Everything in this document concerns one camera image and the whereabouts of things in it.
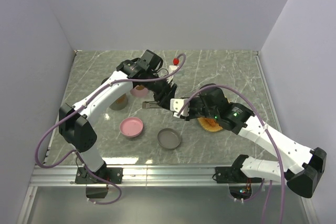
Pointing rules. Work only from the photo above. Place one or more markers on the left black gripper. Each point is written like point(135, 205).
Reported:
point(167, 93)

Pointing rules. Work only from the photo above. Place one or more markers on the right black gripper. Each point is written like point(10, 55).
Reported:
point(191, 116)

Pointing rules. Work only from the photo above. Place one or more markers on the metal tongs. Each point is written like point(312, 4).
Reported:
point(150, 105)

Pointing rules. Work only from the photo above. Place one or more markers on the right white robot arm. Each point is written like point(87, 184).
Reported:
point(299, 166)

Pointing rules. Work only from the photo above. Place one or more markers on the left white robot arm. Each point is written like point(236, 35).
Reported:
point(76, 121)

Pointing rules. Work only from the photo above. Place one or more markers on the woven bamboo tray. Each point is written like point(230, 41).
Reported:
point(210, 127)

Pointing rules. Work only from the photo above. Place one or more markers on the pink cylindrical container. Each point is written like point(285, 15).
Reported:
point(139, 91)

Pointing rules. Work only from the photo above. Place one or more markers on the grey cylindrical container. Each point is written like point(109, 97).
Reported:
point(120, 103)

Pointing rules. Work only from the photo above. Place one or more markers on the grey round lid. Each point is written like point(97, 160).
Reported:
point(169, 138)

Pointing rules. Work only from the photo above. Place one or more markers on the pink round lid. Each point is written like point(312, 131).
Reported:
point(131, 127)

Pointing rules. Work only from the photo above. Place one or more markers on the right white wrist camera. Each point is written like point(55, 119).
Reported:
point(179, 107)

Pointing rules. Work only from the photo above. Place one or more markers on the aluminium mounting rail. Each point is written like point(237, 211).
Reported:
point(150, 194)

